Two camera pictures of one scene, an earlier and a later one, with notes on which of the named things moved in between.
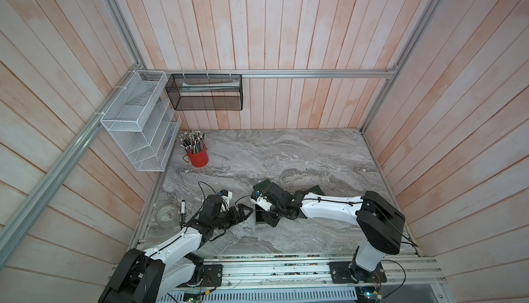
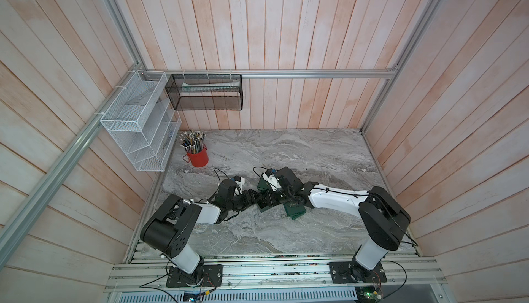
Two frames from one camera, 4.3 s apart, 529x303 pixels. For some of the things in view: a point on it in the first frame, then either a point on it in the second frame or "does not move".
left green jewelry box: x=260 y=186 does not move
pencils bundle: x=192 y=141 does not move
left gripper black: x=240 y=217 -> x=248 y=200
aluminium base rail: x=308 y=273 does not move
